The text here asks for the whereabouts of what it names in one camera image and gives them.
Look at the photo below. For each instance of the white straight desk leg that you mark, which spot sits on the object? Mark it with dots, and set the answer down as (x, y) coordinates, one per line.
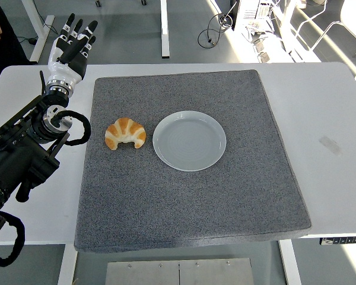
(165, 29)

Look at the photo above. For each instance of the black table control panel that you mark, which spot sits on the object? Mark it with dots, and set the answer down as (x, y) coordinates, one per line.
(344, 240)

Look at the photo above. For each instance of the white table leg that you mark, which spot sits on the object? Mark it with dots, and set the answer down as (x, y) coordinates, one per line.
(66, 267)
(290, 264)

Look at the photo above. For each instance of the golden croissant bread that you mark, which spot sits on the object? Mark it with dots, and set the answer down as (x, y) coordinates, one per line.
(125, 127)

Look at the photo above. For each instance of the white chair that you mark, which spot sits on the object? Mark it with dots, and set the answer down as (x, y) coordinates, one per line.
(353, 17)

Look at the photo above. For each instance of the clear tape piece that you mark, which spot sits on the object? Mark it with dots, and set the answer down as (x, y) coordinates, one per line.
(330, 145)

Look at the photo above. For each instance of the round white plate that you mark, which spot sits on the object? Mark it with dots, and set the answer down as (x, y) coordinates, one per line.
(190, 142)

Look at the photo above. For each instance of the grey metal plate with screws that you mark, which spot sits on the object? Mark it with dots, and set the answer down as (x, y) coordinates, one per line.
(178, 273)

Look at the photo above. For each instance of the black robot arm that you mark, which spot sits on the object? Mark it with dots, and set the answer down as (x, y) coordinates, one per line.
(12, 166)

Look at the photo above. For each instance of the white equipment box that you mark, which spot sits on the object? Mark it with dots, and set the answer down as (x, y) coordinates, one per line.
(249, 13)

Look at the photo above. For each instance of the white desk leg with foot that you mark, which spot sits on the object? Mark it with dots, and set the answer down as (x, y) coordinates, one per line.
(43, 38)

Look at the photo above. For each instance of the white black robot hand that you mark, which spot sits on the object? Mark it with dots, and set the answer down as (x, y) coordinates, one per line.
(63, 71)

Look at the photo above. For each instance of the grey fabric mat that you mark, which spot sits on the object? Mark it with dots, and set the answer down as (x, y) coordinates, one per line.
(195, 202)

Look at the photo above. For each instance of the person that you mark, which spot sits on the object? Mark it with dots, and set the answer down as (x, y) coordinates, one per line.
(6, 50)

